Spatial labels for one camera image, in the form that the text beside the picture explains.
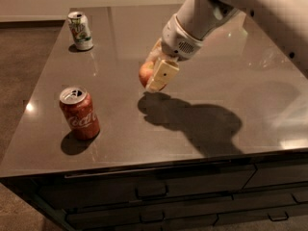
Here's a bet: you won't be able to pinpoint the red apple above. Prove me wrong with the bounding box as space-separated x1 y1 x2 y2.
139 62 165 92

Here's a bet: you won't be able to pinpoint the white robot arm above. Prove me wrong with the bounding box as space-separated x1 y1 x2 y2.
139 0 308 92

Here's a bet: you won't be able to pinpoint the dark cabinet drawers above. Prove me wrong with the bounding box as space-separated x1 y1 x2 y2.
1 153 308 231

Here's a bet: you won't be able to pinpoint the white green soda can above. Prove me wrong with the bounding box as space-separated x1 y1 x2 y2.
67 12 93 51

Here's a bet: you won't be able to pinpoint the red coke can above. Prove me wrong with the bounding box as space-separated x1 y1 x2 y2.
59 86 100 141

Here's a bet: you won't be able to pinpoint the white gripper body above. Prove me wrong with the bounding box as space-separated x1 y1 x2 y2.
161 13 203 61

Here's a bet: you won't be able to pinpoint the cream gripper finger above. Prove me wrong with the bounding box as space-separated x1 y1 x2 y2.
145 59 179 92
145 38 163 63

